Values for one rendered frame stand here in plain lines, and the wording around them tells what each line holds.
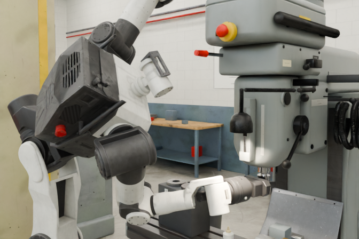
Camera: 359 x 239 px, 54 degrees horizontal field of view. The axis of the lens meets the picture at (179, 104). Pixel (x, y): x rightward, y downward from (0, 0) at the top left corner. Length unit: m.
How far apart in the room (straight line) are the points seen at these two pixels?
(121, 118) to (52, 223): 0.49
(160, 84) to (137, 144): 0.20
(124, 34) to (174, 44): 6.25
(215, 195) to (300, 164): 0.63
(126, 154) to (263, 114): 0.49
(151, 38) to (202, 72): 1.70
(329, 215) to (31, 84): 1.96
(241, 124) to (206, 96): 5.79
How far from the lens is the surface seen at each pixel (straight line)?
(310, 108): 1.35
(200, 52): 1.15
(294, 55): 1.23
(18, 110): 1.35
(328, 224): 1.64
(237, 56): 1.21
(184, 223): 1.59
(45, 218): 1.34
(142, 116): 1.05
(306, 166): 1.67
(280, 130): 1.21
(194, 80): 7.06
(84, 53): 1.02
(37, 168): 1.26
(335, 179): 1.63
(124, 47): 1.24
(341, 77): 1.49
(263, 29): 1.08
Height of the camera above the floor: 1.60
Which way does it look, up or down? 3 degrees down
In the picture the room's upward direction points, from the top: straight up
